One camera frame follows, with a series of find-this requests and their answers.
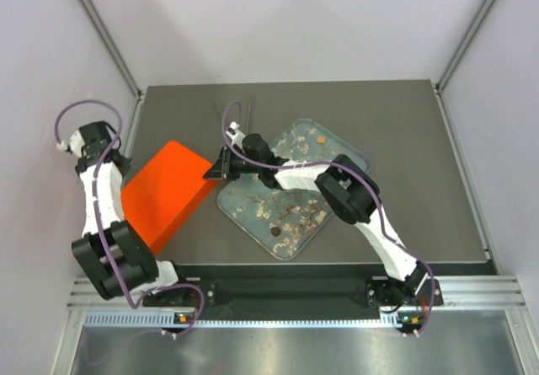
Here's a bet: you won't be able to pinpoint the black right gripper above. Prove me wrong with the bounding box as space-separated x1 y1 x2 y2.
204 147 263 182

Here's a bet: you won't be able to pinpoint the orange box lid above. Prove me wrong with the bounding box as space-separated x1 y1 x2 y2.
121 141 216 251

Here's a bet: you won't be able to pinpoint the silver metal tongs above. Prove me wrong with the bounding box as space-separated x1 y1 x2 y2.
211 94 256 133

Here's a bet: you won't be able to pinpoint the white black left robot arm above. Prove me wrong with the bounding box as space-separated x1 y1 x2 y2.
68 121 191 305

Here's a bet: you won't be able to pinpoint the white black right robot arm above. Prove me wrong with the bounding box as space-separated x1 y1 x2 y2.
204 130 435 305

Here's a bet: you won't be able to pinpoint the orange chocolate box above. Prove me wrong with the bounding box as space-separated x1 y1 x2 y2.
150 181 216 255

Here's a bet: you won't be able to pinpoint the blossom pattern serving tray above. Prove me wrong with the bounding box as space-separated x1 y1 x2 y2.
216 118 371 260

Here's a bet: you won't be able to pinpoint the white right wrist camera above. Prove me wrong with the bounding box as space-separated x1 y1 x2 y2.
225 121 245 149

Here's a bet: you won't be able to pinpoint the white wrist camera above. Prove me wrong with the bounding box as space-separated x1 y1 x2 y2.
56 130 85 158
225 121 245 149

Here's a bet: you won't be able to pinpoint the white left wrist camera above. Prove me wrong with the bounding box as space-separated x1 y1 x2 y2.
56 130 85 158

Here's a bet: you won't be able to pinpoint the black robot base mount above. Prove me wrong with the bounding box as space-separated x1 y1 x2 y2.
179 264 443 308

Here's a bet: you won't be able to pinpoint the grey slotted cable duct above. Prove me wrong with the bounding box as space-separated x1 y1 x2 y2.
83 310 420 329

